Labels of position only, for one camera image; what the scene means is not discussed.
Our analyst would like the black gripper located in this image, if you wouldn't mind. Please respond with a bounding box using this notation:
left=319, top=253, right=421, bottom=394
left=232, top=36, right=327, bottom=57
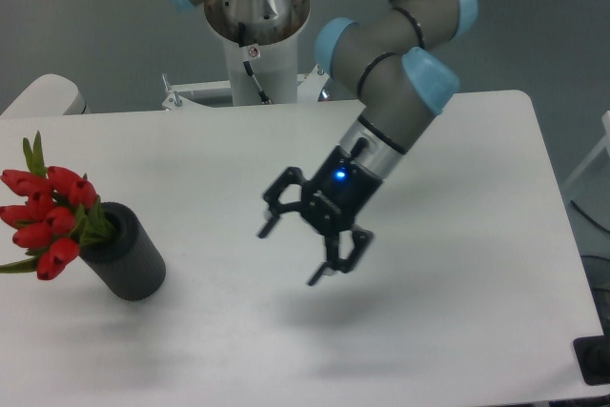
left=256, top=143, right=386, bottom=288

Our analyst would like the red tulip bouquet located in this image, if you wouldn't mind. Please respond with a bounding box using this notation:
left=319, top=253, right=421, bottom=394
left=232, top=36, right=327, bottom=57
left=1, top=133, right=118, bottom=281

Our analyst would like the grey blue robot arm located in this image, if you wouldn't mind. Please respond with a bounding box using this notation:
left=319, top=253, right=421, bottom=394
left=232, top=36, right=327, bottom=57
left=172, top=0, right=478, bottom=275

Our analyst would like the black ribbed cylindrical vase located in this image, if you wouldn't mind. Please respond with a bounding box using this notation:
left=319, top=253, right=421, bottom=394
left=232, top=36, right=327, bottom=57
left=80, top=202, right=166, bottom=301

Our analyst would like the black box at table edge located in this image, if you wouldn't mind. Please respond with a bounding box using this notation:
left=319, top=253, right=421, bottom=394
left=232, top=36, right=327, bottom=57
left=573, top=336, right=609, bottom=386

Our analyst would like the white rounded side table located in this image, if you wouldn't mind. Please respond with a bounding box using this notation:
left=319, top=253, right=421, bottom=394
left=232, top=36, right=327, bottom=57
left=1, top=73, right=91, bottom=119

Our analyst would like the black cable on pedestal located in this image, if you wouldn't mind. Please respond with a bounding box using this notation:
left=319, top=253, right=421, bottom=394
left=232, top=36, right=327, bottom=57
left=236, top=21, right=274, bottom=106

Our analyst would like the black cable on floor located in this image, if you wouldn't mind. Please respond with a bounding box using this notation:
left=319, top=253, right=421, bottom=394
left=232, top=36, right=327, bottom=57
left=570, top=199, right=610, bottom=233

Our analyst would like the white frame at right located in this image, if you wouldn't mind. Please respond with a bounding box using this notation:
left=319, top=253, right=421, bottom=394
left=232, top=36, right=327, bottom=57
left=560, top=112, right=609, bottom=202

